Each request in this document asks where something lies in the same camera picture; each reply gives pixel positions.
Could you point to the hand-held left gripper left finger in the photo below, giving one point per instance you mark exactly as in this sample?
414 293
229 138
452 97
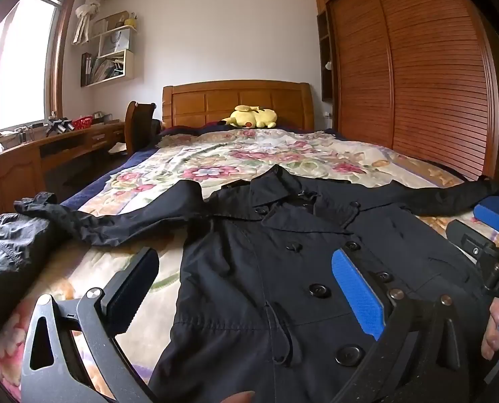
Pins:
132 285

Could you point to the black angular tool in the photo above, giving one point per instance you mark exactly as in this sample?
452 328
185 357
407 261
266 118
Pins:
59 125

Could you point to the black crumpled jacket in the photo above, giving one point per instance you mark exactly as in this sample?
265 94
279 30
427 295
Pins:
10 256

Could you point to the small yellow ornament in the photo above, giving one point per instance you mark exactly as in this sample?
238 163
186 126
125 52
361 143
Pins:
131 20

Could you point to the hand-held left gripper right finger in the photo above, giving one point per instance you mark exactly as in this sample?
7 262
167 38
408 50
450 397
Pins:
356 291

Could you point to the wooden louvred wardrobe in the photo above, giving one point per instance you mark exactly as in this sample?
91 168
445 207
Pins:
421 71

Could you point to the wood-framed window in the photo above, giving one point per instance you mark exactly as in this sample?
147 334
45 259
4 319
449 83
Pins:
23 58

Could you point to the white wall shelf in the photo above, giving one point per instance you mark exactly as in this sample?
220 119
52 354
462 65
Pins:
127 67

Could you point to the person's left hand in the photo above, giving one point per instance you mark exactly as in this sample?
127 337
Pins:
235 398

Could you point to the wooden desk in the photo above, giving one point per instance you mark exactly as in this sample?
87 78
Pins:
14 176

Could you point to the row of binders and papers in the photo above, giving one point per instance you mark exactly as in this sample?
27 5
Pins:
102 69

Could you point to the yellow plush toy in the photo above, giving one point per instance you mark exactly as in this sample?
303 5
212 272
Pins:
249 116

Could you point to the white paper bag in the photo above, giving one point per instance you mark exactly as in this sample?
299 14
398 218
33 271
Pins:
115 42

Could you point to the floral blanket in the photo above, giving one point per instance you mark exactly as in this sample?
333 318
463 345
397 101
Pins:
216 163

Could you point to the cream knotted curtain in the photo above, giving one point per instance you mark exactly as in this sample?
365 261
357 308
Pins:
85 12

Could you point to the wooden chair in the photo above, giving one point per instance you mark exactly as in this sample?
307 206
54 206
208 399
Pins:
138 121

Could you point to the black trench coat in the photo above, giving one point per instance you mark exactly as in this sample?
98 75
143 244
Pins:
241 285

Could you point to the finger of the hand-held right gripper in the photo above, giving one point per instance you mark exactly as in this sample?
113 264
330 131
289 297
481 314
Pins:
491 214
470 241

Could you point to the wooden bed headboard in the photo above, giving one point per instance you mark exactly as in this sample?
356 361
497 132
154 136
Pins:
199 105

